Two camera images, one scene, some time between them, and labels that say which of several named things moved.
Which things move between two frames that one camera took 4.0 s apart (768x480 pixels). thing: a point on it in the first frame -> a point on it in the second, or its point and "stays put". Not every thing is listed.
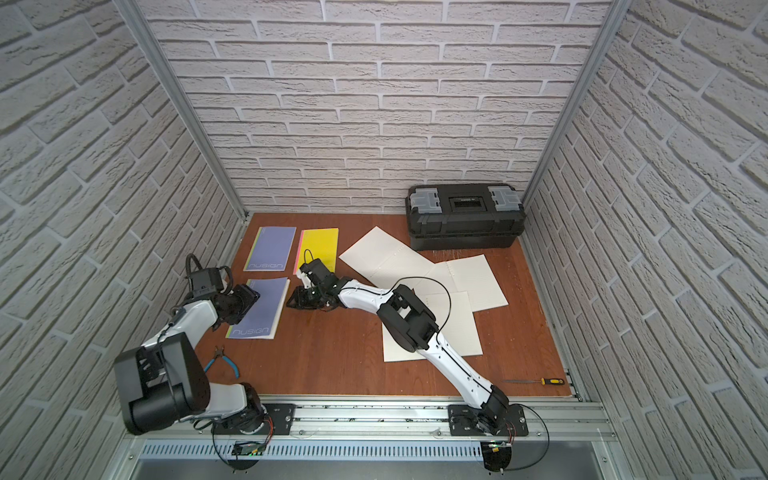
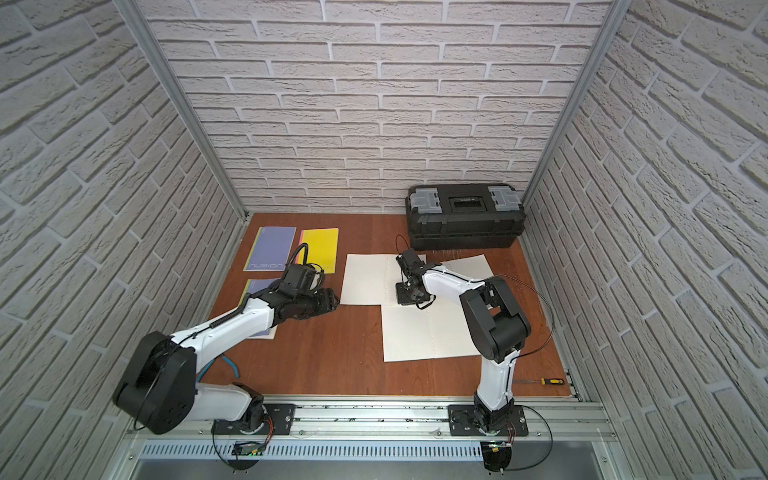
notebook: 455,323 stays put
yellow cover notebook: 319,243 stays put
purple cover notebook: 271,249 stays put
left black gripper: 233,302 -> 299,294
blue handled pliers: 221,353 stays put
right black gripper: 301,301 -> 402,297
